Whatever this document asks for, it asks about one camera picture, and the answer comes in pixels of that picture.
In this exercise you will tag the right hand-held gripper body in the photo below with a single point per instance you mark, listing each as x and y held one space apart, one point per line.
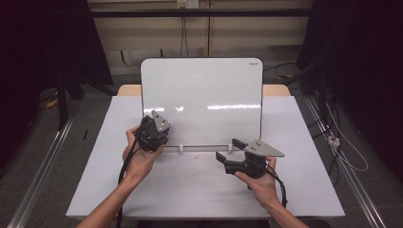
253 160

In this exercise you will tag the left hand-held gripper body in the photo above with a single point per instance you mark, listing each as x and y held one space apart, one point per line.
153 134

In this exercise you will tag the white whiteboard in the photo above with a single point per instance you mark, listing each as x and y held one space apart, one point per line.
206 88

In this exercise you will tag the person's right hand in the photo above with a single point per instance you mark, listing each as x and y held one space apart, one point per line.
261 186

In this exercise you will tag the person's left hand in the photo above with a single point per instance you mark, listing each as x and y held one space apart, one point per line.
139 164

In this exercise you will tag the white whiteboard support clip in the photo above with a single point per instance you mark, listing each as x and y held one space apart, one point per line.
230 148
181 148

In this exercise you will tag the white table sheet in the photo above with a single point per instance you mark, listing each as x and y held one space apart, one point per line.
202 190

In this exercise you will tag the small black floor stick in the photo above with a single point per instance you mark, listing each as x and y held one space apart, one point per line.
85 134

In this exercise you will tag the black metal stand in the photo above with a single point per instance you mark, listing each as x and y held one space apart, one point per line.
61 104

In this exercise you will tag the black horizontal bar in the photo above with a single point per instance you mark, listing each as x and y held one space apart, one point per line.
196 13

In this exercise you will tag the black curtain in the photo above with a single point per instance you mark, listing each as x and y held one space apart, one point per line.
364 63
38 41

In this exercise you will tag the metal floor rail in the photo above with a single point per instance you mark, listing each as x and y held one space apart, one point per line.
355 186
38 180

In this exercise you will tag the white wall outlet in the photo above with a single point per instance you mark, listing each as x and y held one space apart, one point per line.
187 3

